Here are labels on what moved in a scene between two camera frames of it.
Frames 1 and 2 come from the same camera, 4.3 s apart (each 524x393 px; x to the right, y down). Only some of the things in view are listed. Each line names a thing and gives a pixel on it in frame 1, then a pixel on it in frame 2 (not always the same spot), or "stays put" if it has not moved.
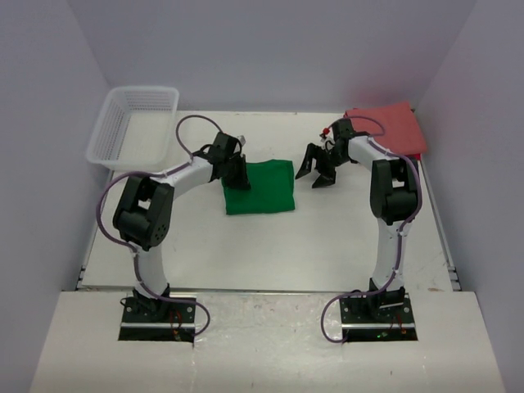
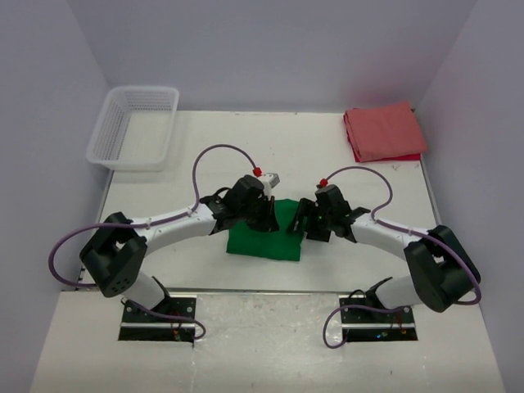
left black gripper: x=241 y=181 -> x=268 y=222
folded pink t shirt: x=394 y=127 stays put
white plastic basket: x=134 y=129 stays put
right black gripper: x=327 y=178 -> x=305 y=210
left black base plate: x=158 y=319 stays put
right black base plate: x=370 y=318 stays put
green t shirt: x=272 y=189 -> x=276 y=245
